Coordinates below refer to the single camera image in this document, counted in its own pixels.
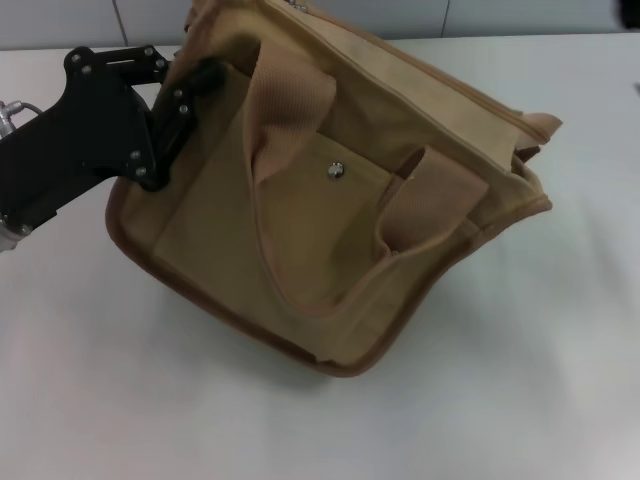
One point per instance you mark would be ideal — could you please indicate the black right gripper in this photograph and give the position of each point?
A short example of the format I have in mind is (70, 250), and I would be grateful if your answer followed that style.
(627, 11)

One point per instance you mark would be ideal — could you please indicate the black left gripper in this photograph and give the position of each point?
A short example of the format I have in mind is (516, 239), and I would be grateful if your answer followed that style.
(80, 135)

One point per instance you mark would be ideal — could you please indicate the silver zipper pull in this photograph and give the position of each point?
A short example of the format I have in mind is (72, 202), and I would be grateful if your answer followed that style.
(299, 4)

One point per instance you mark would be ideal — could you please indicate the khaki canvas food bag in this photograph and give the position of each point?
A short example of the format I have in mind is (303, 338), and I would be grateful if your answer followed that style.
(330, 200)

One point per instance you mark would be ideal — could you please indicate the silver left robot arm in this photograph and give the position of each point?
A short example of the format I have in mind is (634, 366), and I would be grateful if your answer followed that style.
(10, 237)

